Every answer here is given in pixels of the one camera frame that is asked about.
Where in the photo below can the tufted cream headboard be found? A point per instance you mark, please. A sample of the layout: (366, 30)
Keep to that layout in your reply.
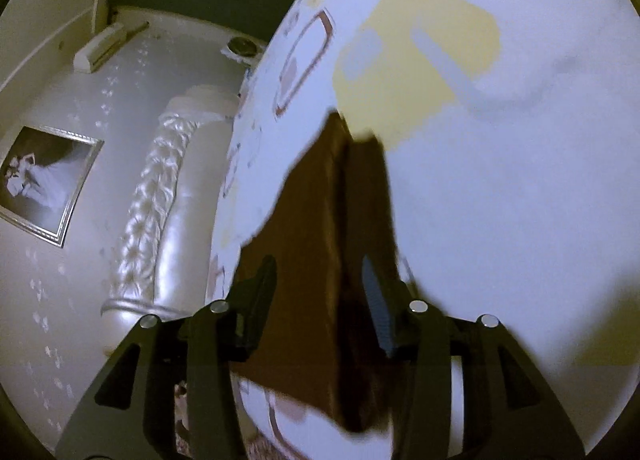
(170, 220)

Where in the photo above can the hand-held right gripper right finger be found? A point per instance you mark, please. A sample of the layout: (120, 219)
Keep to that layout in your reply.
(375, 300)

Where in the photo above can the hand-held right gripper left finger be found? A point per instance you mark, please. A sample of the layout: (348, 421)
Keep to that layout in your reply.
(260, 290)

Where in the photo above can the white air conditioner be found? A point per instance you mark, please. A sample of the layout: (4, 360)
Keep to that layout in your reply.
(100, 47)

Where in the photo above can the brown plaid sweater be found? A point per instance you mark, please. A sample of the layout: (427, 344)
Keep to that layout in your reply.
(310, 240)

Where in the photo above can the patterned white bed sheet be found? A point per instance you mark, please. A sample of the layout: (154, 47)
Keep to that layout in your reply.
(500, 190)

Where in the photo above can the small round table fan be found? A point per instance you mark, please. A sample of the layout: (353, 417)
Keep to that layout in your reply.
(242, 47)

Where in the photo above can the framed wall picture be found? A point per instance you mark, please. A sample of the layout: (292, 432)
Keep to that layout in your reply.
(40, 179)

